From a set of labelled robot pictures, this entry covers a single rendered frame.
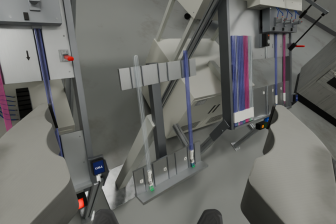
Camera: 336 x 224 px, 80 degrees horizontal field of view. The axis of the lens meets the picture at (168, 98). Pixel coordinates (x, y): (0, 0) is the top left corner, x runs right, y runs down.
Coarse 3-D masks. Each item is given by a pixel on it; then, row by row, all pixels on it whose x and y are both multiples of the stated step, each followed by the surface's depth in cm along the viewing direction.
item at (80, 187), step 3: (81, 183) 71; (84, 183) 71; (87, 183) 71; (90, 183) 71; (75, 186) 69; (78, 186) 69; (81, 186) 69; (84, 186) 70; (87, 186) 70; (75, 189) 68; (78, 189) 69; (81, 189) 69
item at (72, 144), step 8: (64, 136) 66; (72, 136) 68; (80, 136) 69; (64, 144) 66; (72, 144) 68; (80, 144) 69; (64, 152) 67; (72, 152) 68; (80, 152) 70; (72, 160) 68; (80, 160) 70; (72, 168) 69; (80, 168) 70; (72, 176) 69; (80, 176) 71; (88, 176) 72
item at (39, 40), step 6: (36, 30) 58; (36, 36) 58; (36, 42) 58; (42, 48) 59; (42, 54) 59; (42, 60) 59; (42, 66) 59; (42, 72) 60; (48, 78) 61; (48, 84) 61; (48, 90) 61; (48, 96) 61; (48, 102) 61; (54, 114) 63; (54, 132) 63; (60, 144) 65; (60, 150) 65
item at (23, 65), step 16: (64, 16) 62; (0, 32) 54; (16, 32) 56; (32, 32) 58; (48, 32) 60; (64, 32) 63; (0, 48) 54; (16, 48) 56; (32, 48) 58; (48, 48) 61; (64, 48) 63; (0, 64) 55; (16, 64) 57; (32, 64) 59; (48, 64) 61; (64, 64) 64; (16, 80) 57; (32, 80) 59
